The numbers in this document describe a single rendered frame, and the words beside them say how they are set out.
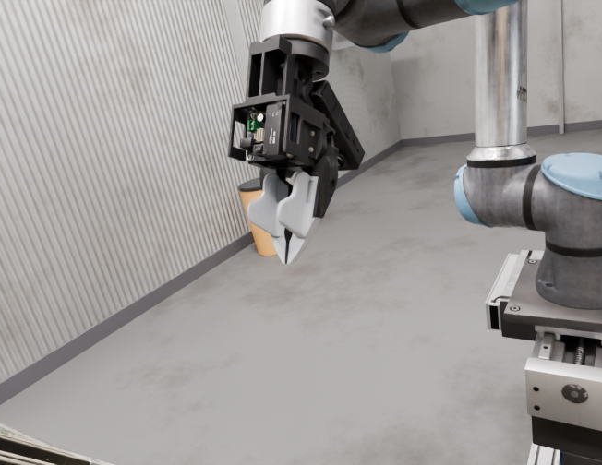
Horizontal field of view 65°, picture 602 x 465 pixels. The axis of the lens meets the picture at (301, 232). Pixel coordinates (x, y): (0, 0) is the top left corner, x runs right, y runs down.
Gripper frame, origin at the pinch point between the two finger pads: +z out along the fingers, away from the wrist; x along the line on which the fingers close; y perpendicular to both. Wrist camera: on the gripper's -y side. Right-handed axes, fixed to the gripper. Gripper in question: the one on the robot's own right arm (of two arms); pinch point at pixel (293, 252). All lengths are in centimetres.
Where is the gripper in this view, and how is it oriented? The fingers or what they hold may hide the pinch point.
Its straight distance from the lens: 48.7
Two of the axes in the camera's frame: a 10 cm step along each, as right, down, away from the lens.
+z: -0.7, 9.9, -0.7
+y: -5.7, -1.0, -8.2
